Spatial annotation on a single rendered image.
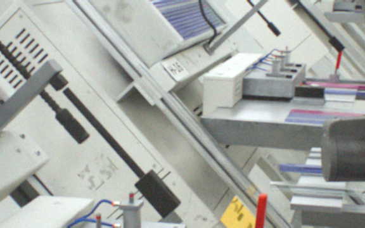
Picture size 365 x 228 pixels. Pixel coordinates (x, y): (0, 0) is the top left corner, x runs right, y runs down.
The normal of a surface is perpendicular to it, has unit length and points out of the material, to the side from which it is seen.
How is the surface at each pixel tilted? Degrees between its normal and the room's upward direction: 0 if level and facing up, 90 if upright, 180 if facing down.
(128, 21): 90
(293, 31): 90
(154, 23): 90
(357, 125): 94
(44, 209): 43
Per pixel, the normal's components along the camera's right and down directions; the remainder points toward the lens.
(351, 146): 0.00, -0.44
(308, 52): -0.26, 0.19
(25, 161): 0.70, -0.63
